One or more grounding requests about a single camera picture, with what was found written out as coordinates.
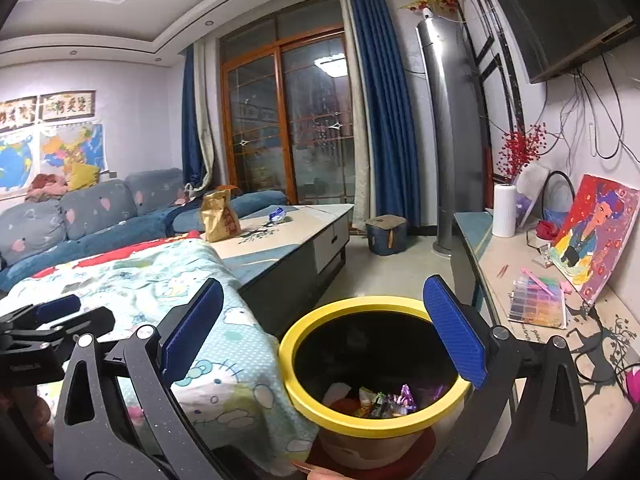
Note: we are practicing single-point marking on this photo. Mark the white crumpled paper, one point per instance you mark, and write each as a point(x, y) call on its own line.
point(337, 392)

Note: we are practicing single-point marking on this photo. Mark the black snack wrapper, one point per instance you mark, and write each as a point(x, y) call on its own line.
point(386, 406)

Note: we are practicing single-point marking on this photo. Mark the red plastic bag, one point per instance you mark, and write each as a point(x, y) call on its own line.
point(342, 407)

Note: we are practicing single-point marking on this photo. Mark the orange and green snack wrapper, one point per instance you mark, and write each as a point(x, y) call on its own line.
point(368, 402)

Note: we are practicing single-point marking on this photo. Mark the pile of red clothes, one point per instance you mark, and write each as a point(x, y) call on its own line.
point(47, 185)

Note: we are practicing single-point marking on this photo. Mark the grey tower air conditioner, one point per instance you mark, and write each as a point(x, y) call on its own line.
point(450, 135)

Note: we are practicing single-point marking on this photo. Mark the cartoon cat printed blanket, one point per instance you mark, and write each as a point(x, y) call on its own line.
point(150, 280)

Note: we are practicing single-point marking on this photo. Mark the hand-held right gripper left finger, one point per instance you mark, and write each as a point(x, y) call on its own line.
point(192, 330)

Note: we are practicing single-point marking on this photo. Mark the narrow blue curtain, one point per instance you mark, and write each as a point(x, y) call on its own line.
point(192, 120)

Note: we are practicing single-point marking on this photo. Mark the red printed blanket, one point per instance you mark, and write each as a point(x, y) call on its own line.
point(110, 255)

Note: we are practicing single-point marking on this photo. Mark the brown paper bag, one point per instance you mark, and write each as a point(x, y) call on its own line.
point(220, 217)

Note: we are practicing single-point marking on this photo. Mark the yellow rimmed trash bin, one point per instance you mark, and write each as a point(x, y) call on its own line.
point(300, 370)

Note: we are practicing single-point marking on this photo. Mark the grey heart print cushion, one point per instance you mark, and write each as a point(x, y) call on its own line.
point(155, 190)
point(97, 210)
point(30, 232)

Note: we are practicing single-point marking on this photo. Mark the white power strip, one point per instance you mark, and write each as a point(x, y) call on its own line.
point(593, 140)

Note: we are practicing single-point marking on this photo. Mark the wide blue curtain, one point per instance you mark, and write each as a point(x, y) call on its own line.
point(390, 110)

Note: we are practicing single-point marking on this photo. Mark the white canvas board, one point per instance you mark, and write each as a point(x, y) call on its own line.
point(532, 190)

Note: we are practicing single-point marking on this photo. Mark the purple and orange snack wrapper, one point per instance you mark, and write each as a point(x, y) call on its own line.
point(406, 400)

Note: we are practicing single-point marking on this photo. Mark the wide beige curtain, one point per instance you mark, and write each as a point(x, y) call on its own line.
point(355, 110)

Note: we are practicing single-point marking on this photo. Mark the world map poster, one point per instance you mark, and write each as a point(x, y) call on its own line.
point(17, 160)

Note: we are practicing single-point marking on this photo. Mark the yellow cushion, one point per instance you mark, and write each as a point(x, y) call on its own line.
point(83, 176)

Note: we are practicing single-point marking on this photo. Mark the grey coffee table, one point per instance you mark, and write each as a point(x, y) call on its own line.
point(300, 255)

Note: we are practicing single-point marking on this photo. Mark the wooden framed glass door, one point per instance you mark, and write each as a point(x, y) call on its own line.
point(290, 120)

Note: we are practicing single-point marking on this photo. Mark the pink round object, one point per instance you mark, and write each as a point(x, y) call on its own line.
point(632, 385)

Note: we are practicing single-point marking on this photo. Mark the calligraphy wall poster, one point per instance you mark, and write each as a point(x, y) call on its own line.
point(67, 106)
point(17, 111)

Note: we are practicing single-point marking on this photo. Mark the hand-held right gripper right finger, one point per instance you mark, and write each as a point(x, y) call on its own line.
point(455, 332)

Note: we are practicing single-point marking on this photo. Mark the wall mounted television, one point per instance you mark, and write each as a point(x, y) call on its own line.
point(560, 10)

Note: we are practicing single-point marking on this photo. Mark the colourful figure painting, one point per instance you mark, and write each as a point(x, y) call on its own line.
point(595, 235)

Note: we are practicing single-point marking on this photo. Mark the grey television cabinet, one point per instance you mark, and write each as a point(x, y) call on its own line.
point(500, 270)

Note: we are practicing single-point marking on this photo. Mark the country map poster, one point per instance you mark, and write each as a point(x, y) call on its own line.
point(75, 145)

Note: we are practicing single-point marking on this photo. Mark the white ribbed vase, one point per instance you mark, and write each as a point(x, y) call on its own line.
point(504, 210)

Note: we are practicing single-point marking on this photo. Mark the red yarn ball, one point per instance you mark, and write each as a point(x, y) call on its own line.
point(547, 230)

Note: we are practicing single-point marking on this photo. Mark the blue storage stool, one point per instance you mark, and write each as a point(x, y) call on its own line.
point(386, 235)

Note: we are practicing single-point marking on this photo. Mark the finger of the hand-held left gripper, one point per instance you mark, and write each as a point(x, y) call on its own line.
point(57, 307)
point(92, 322)

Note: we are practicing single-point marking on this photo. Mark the narrow beige curtain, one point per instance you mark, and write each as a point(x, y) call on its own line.
point(212, 110)

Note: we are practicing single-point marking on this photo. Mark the red berry branches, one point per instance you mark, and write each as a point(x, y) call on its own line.
point(522, 150)

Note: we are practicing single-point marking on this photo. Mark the clear bead organizer box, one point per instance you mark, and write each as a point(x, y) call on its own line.
point(537, 305)

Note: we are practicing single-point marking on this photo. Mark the pink plush toy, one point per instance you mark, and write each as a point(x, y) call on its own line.
point(185, 195)

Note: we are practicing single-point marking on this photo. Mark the blue sofa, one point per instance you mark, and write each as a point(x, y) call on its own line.
point(125, 230)

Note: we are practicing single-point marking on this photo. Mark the person's left hand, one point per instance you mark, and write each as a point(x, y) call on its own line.
point(30, 412)

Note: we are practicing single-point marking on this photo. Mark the blue and white snack packet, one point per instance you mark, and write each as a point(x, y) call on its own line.
point(278, 215)

